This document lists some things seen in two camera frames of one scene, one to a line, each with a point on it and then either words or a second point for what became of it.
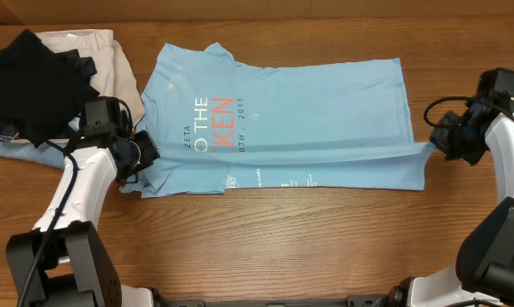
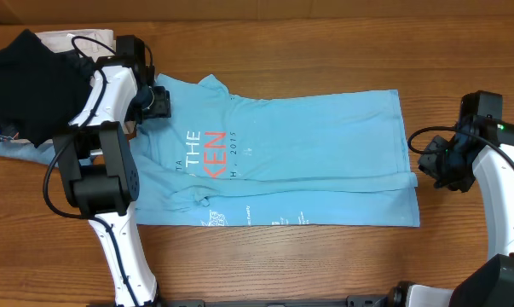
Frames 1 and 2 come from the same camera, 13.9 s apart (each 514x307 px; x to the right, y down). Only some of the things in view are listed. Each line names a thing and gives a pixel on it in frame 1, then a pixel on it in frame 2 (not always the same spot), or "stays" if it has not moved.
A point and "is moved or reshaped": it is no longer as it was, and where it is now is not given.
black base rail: [386, 300] stays
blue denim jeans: [45, 153] stays
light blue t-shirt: [220, 122] is moved or reshaped
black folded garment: [35, 91] stays
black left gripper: [149, 153] → [161, 107]
